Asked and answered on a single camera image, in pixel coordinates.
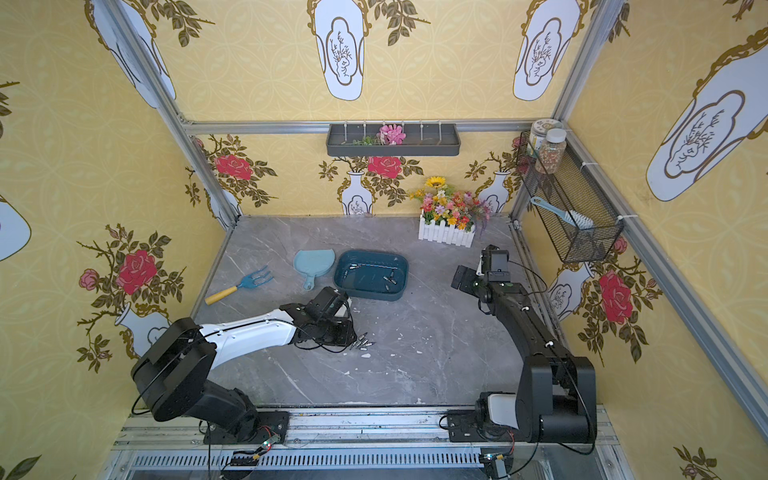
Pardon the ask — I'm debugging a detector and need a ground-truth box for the light blue dustpan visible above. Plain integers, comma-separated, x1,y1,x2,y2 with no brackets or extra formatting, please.
293,249,335,291

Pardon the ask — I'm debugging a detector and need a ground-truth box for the blue rake yellow handle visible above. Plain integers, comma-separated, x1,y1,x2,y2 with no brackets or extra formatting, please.
204,266,274,305

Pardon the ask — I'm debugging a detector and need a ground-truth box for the black wire mesh basket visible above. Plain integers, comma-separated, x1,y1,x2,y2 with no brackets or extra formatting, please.
510,131,625,263

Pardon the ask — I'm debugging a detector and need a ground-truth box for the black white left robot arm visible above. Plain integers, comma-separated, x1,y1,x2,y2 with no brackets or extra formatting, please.
131,287,358,445

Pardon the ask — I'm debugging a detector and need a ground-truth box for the spice jar white lid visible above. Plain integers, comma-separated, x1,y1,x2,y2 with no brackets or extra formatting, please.
535,128,567,174

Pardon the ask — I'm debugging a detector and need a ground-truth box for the teal plastic storage box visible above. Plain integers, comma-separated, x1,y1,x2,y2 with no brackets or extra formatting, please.
333,250,409,301

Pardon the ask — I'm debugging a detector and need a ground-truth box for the dark wall shelf tray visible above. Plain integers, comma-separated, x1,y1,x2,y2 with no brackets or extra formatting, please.
326,121,461,157

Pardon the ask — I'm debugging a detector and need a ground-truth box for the glass jar white lid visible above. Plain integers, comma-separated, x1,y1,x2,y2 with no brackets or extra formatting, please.
528,119,563,153

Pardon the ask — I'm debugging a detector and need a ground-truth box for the light blue brush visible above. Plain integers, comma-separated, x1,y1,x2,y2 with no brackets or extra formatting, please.
529,196,595,230

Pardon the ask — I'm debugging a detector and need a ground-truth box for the pink flower on shelf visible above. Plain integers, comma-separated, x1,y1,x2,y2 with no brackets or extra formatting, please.
376,124,407,145

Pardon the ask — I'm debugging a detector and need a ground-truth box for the white fence flower box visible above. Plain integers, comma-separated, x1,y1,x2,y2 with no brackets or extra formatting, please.
409,176,491,247

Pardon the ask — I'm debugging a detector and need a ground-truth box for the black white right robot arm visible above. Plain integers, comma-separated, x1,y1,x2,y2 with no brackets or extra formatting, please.
448,245,598,445

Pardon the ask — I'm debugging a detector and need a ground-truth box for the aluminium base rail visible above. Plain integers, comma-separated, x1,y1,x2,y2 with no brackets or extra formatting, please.
98,405,634,479

